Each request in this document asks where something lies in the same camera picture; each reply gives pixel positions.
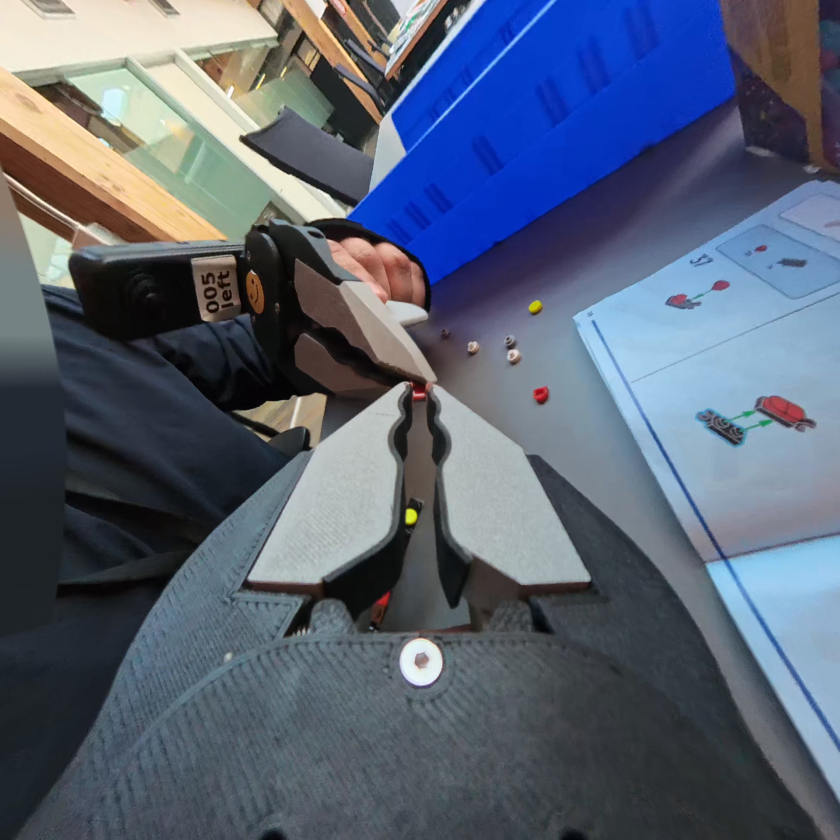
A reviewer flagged glass partition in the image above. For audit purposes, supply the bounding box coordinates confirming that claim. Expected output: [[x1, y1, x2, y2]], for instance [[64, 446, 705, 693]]
[[66, 58, 280, 221]]

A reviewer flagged person's left hand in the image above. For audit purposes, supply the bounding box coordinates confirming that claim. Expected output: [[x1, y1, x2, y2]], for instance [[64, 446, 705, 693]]
[[325, 233, 429, 311]]

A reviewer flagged black and yellow lego model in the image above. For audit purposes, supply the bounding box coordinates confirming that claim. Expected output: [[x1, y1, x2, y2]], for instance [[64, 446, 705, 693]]
[[369, 499, 424, 629]]

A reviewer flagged purple lego box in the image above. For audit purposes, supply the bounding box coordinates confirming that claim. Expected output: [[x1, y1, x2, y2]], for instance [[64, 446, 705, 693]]
[[720, 0, 840, 173]]

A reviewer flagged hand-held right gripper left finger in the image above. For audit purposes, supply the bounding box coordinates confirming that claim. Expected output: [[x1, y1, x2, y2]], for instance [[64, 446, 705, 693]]
[[244, 384, 416, 619]]

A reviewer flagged wooden beam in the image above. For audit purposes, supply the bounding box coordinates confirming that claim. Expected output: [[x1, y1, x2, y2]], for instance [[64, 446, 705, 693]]
[[0, 66, 228, 245]]

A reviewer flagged black office chair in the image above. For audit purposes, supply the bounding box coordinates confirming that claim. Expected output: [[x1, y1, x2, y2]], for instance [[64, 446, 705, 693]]
[[239, 107, 376, 206]]

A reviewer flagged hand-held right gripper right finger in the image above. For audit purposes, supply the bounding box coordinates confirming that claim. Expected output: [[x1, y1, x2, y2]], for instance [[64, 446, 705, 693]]
[[425, 386, 593, 609]]

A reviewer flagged wooden table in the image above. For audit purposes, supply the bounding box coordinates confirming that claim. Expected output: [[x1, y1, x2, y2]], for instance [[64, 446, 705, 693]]
[[282, 0, 396, 123]]

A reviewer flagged lego instruction booklet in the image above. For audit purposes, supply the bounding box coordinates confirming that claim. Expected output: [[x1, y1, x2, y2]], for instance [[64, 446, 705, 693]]
[[573, 179, 840, 770]]

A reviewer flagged blue plastic crate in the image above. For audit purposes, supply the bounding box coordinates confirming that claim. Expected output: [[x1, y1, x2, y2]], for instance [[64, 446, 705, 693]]
[[348, 0, 737, 284]]

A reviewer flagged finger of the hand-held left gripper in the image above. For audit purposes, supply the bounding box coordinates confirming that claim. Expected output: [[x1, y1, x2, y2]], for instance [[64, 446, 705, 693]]
[[294, 331, 399, 399], [293, 259, 438, 386]]

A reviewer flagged person's left forearm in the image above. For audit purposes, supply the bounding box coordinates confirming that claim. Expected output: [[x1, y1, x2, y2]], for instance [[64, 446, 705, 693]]
[[138, 314, 298, 413]]

